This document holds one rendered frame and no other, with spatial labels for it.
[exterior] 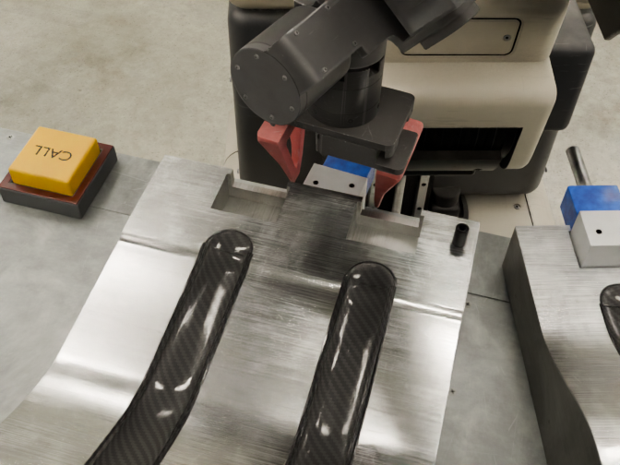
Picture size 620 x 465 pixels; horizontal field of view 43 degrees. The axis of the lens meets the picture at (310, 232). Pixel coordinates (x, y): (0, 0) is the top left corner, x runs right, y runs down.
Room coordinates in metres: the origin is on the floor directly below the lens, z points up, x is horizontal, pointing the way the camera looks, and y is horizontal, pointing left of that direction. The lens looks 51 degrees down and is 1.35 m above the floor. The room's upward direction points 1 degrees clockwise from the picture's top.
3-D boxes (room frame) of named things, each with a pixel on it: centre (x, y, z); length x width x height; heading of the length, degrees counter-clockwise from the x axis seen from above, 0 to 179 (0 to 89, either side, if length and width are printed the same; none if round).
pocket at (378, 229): (0.39, -0.06, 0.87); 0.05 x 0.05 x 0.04; 75
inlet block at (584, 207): (0.44, -0.24, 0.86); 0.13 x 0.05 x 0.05; 3
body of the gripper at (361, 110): (0.47, -0.02, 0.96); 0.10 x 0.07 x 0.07; 70
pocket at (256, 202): (0.42, 0.05, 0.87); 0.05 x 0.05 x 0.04; 75
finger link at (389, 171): (0.46, -0.05, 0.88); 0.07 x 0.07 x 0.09; 70
